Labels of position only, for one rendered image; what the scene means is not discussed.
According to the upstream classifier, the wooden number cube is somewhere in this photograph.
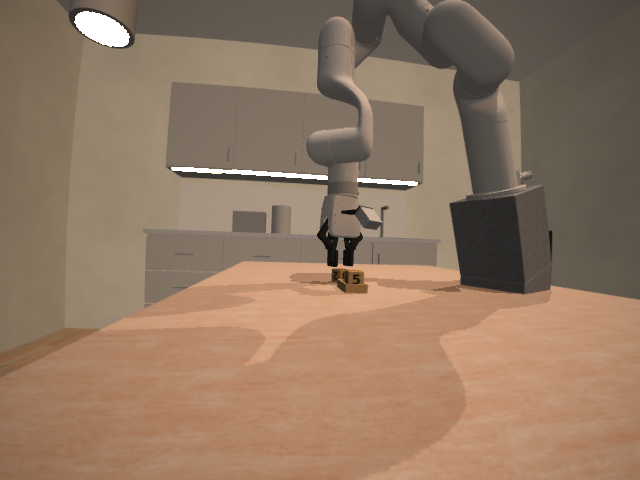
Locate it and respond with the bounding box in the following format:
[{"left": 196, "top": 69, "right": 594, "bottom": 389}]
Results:
[
  {"left": 331, "top": 268, "right": 349, "bottom": 283},
  {"left": 344, "top": 270, "right": 364, "bottom": 284}
]

